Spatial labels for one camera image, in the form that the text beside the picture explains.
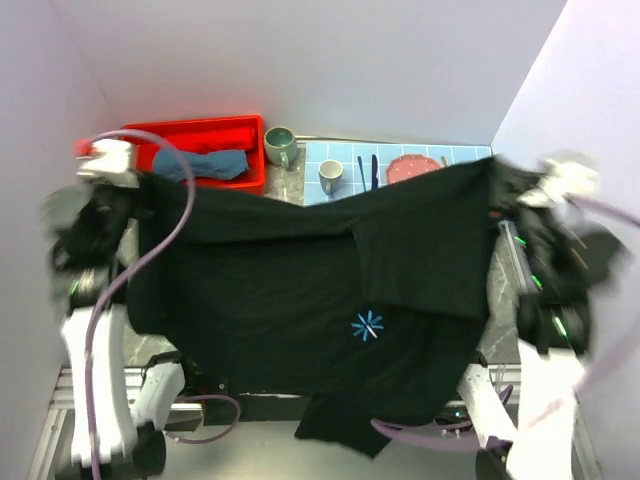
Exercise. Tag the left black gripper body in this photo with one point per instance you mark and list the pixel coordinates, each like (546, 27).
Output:
(121, 204)

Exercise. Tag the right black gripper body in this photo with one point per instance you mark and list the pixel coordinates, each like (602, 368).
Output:
(533, 222)

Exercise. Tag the black t shirt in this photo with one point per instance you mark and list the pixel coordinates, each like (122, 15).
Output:
(371, 307)

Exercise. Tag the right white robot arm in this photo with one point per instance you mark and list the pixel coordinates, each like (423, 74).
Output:
(556, 265)

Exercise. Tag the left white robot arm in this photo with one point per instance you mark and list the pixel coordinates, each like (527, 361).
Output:
(114, 437)

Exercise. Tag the pink dotted plate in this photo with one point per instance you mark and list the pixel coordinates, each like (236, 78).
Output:
(408, 166)

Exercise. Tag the blue grid placemat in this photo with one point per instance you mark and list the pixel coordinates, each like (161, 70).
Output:
(346, 153)

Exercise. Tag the blue rolled t shirt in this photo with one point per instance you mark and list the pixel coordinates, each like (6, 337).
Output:
(222, 165)

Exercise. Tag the grey white mug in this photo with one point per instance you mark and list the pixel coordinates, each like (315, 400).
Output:
(330, 174)

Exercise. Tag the red plastic bin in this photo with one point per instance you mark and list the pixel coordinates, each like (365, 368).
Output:
(206, 135)

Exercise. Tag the green ceramic mug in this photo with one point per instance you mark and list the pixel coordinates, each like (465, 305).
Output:
(281, 147)

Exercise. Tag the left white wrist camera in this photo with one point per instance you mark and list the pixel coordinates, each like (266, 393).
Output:
(109, 161)

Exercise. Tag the blue handled knife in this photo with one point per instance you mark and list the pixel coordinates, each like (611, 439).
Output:
(374, 172)

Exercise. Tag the blue handled spoon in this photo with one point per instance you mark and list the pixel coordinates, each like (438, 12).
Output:
(362, 174)

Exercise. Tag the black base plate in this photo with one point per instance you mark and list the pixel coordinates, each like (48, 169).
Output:
(210, 401)

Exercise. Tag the aluminium rail frame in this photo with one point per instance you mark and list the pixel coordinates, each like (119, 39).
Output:
(442, 438)

